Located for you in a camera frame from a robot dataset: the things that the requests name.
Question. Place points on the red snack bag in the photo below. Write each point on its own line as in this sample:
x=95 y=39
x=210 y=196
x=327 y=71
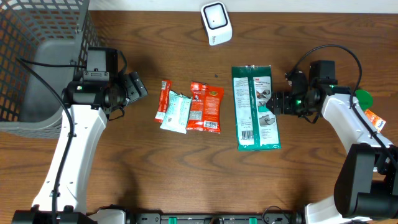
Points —
x=205 y=108

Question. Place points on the white small packet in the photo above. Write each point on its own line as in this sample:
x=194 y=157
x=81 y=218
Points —
x=176 y=116

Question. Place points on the red packet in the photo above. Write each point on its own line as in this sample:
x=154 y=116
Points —
x=163 y=100

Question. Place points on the green lid jar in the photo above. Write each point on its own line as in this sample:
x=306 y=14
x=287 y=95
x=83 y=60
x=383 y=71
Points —
x=365 y=99

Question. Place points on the green white 3M package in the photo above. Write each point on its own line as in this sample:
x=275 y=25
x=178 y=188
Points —
x=256 y=125

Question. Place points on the black mounting rail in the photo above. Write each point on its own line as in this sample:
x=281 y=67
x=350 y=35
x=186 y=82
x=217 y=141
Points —
x=217 y=218

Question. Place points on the orange Kleenex tissue pack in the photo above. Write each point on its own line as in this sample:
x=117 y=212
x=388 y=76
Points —
x=376 y=120

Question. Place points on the white barcode scanner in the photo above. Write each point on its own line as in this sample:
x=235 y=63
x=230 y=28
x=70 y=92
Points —
x=216 y=23

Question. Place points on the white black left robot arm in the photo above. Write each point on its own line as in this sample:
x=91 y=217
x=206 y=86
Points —
x=98 y=89

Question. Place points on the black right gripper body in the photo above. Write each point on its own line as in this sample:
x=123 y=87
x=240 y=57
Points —
x=293 y=104

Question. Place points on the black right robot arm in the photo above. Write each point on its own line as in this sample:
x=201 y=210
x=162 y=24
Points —
x=366 y=188

